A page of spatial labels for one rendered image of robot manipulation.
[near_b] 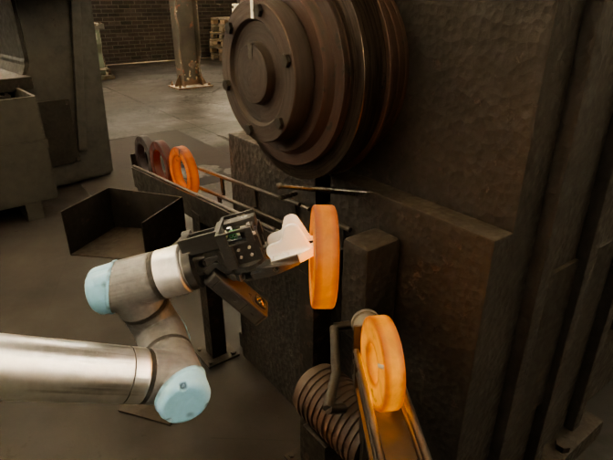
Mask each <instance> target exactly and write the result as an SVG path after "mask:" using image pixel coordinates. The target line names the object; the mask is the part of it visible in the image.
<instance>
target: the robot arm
mask: <svg viewBox="0 0 613 460"><path fill-rule="evenodd" d="M240 214H245V215H241V216H238V215H240ZM234 216H237V217H235V218H231V217H234ZM222 224H223V227H222ZM223 228H224V229H223ZM263 232H264V230H263V227H262V225H261V222H260V219H257V218H256V215H255V210H254V208H253V209H249V210H246V211H242V212H239V213H236V214H229V215H227V216H223V217H221V219H220V221H219V222H217V223H216V226H215V227H212V228H208V229H205V230H202V231H198V232H194V233H192V231H191V229H190V230H187V231H183V232H182V233H181V237H180V238H179V239H178V241H177V243H178V245H174V246H168V247H164V248H161V249H158V250H155V251H150V252H147V253H144V254H140V255H136V256H131V257H127V258H123V259H120V260H117V259H116V260H113V261H112V262H110V263H107V264H105V265H102V266H99V267H94V268H92V269H91V270H90V271H89V272H88V274H87V277H86V280H85V294H86V298H87V301H88V303H89V305H90V306H91V308H92V309H93V310H94V311H95V312H98V313H99V314H100V315H105V314H114V313H115V312H117V313H118V314H119V316H120V318H121V319H122V320H123V321H124V323H125V324H126V325H127V327H128V328H129V330H130V332H131V333H132V335H133V337H134V338H135V340H136V342H137V345H138V347H136V346H127V345H118V344H108V343H98V342H89V341H80V340H62V339H53V338H44V337H35V336H26V335H16V334H7V333H0V401H23V402H54V403H115V404H144V405H154V406H155V409H156V411H157V412H158V413H159V415H160V417H161V418H162V419H164V420H166V421H168V422H169V423H184V422H187V421H190V420H191V419H193V418H194V417H196V416H197V415H199V414H200V413H201V412H202V411H203V410H204V409H205V407H206V406H207V404H208V403H209V401H210V397H211V389H210V386H209V383H208V381H207V379H206V372H205V370H204V368H203V367H202V365H201V363H200V362H199V360H198V358H197V355H196V353H195V351H194V349H193V347H192V343H191V338H190V335H189V333H188V330H187V327H186V325H185V323H184V322H183V321H182V319H181V318H180V317H179V315H178V313H177V312H176V310H175V308H174V306H173V305H172V303H171V302H170V300H169V298H173V297H177V296H180V295H184V294H187V293H191V292H193V291H194V290H195V289H199V288H204V287H205V286H207V287H209V288H210V289H211V290H213V291H214V292H215V293H216V294H217V295H219V296H220V297H221V298H222V299H224V300H225V301H226V302H227V303H229V304H230V305H231V306H232V307H233V308H235V309H236V310H237V311H238V312H240V313H241V314H242V315H243V316H244V317H246V318H247V319H248V320H250V321H251V322H252V323H253V324H254V325H256V326H257V325H258V324H260V323H261V322H262V321H263V320H264V319H266V318H267V311H268V303H267V301H266V300H265V299H264V298H263V297H261V296H260V295H259V294H258V293H257V292H255V291H254V290H253V289H252V288H251V287H249V286H248V285H247V284H246V283H245V281H251V280H256V279H258V278H263V277H271V276H274V275H277V274H280V273H282V272H284V271H287V270H288V269H290V268H292V267H295V266H298V265H299V264H300V263H302V262H304V261H306V260H308V259H309V258H310V257H312V256H313V255H314V246H313V236H312V235H310V234H309V233H308V232H307V230H306V229H305V227H304V226H303V224H302V223H301V221H300V219H299V218H298V216H296V215H295V214H288V215H286V216H285V217H284V220H283V225H282V229H281V230H279V231H277V232H273V233H272V234H270V235H269V236H268V237H267V241H265V240H264V238H263V235H262V233H263Z"/></svg>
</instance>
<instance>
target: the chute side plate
mask: <svg viewBox="0 0 613 460"><path fill-rule="evenodd" d="M131 169H132V175H133V180H134V185H135V187H137V182H138V183H139V184H141V186H142V191H143V192H146V193H160V194H168V195H175V196H181V197H182V199H183V208H184V213H185V214H187V215H188V216H190V217H191V218H192V210H193V211H194V212H195V213H196V214H198V215H199V216H200V223H202V224H204V225H207V226H209V227H210V228H212V227H215V226H216V223H217V222H219V221H220V219H221V217H223V216H227V215H229V214H232V213H230V212H227V211H225V210H224V209H222V208H220V207H218V206H216V205H213V204H210V203H208V202H206V201H204V200H202V199H200V198H198V197H196V196H194V195H192V194H190V193H186V192H185V191H183V190H181V189H179V188H176V187H174V186H172V185H170V184H168V183H165V182H163V181H161V180H159V179H157V178H155V177H152V176H150V175H148V174H147V173H145V172H142V171H139V170H137V169H135V168H133V167H131ZM263 230H264V232H263V233H262V235H263V238H264V240H265V241H267V237H268V236H269V235H270V234H272V233H273V232H271V231H269V230H267V229H264V228H263ZM299 270H301V271H303V272H304V273H306V274H307V275H309V271H308V260H306V261H304V262H302V263H300V264H299V265H298V266H295V267H292V268H290V269H288V270H287V271H286V272H288V273H289V274H291V275H292V276H294V277H295V278H297V279H298V280H299Z"/></svg>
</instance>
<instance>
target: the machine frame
mask: <svg viewBox="0 0 613 460"><path fill-rule="evenodd" d="M394 1H395V3H396V5H397V7H398V9H399V10H400V15H401V17H402V21H403V24H404V26H405V31H406V35H407V40H408V47H409V79H408V86H407V91H406V95H405V99H404V102H403V105H402V108H401V111H400V114H399V117H398V118H397V120H396V122H395V124H394V125H393V127H392V128H391V130H390V132H389V133H388V134H387V135H386V136H385V138H384V139H383V140H382V141H380V142H379V143H378V144H376V145H375V146H374V147H373V148H372V149H371V151H370V152H369V154H368V155H367V156H366V157H365V158H364V159H363V160H362V161H361V162H360V163H358V164H357V165H356V166H354V167H352V168H350V169H349V170H346V171H344V172H338V173H331V174H327V175H325V176H322V177H319V178H316V179H311V180H303V179H297V178H295V177H292V176H290V175H288V174H286V173H284V172H282V171H281V170H280V169H278V168H277V167H276V166H275V165H274V164H273V163H272V162H271V161H270V160H269V159H268V158H267V157H266V155H265V154H264V152H263V151H262V149H261V148H260V146H259V145H258V143H257V141H256V140H254V139H253V138H252V137H250V136H249V135H247V134H246V132H245V131H235V132H230V133H229V134H228V137H229V151H230V164H231V178H233V179H235V180H237V181H240V182H243V183H248V184H250V185H252V186H255V187H258V188H261V189H264V190H266V191H268V192H271V193H276V194H279V195H283V194H286V193H292V192H297V193H298V195H297V196H293V197H290V198H289V199H292V200H295V201H297V202H300V203H302V204H305V205H307V206H309V207H311V209H312V207H313V205H315V204H327V202H329V201H330V204H331V205H334V206H335V207H336V210H337V214H338V221H339V222H340V223H342V224H344V225H347V226H349V227H351V228H352V231H351V232H350V233H349V232H347V231H345V239H346V238H347V237H350V236H353V235H356V234H359V233H362V232H365V231H368V230H370V229H373V228H377V229H379V230H382V231H384V232H386V233H388V234H390V235H393V236H395V237H397V238H398V239H399V240H400V251H399V262H398V272H397V282H396V293H395V303H394V313H393V322H394V324H395V326H396V329H397V331H398V333H399V336H400V341H401V345H402V349H403V354H404V360H405V368H406V387H407V390H408V392H409V395H410V399H411V402H412V404H413V407H414V410H415V413H416V415H417V417H418V420H419V423H420V426H421V429H422V432H423V435H424V438H425V440H426V443H427V446H428V448H429V451H430V453H431V458H432V459H433V460H576V459H577V458H578V457H579V456H580V455H581V454H582V453H583V452H584V451H585V450H586V449H587V448H588V447H589V446H590V445H591V444H592V443H593V442H594V441H595V440H596V439H597V438H598V436H599V433H600V431H601V428H602V425H603V420H601V419H600V418H598V417H596V416H595V415H594V414H592V413H590V412H588V411H587V410H585V407H586V404H587V399H588V396H589V393H590V390H591V387H592V384H593V381H594V378H595V375H596V372H597V367H598V364H599V361H600V358H601V355H602V352H603V349H604V346H605V343H606V340H607V337H608V332H609V329H610V326H611V323H612V319H613V0H394ZM277 183H288V184H299V185H310V186H322V187H333V188H344V189H355V190H367V191H370V195H365V194H357V195H356V196H353V195H344V194H335V193H319V192H310V191H301V190H293V189H284V188H281V189H278V188H276V184H277ZM245 283H246V284H247V285H248V286H249V287H251V288H252V289H253V290H254V291H255V292H257V293H258V294H259V295H260V296H261V297H263V298H264V299H265V300H266V301H267V303H268V311H267V318H266V319H264V320H263V321H262V322H261V323H260V324H258V325H257V326H256V325H254V324H253V323H252V322H251V321H250V320H248V319H247V318H246V317H244V316H243V315H242V314H241V313H240V314H241V328H242V330H241V331H240V332H239V337H240V345H241V346H242V347H243V355H244V356H245V357H246V358H247V359H248V360H249V361H250V362H251V363H252V364H253V365H254V366H255V367H256V368H257V369H258V370H259V371H260V372H261V373H262V374H263V375H264V376H265V377H266V378H267V379H268V380H269V381H270V383H271V384H272V385H273V386H274V387H275V388H276V389H277V390H278V391H279V392H280V393H281V394H282V395H283V396H284V397H285V398H286V399H287V400H288V401H289V402H290V403H291V404H292V405H293V406H294V403H293V396H294V392H295V388H296V384H297V382H298V381H299V379H300V359H299V280H298V279H297V278H295V277H294V276H292V275H291V274H289V273H288V272H286V271H284V272H282V273H280V274H277V275H274V276H271V277H263V278H258V279H256V280H251V281H245ZM294 407H295V406H294ZM295 408H296V407H295Z"/></svg>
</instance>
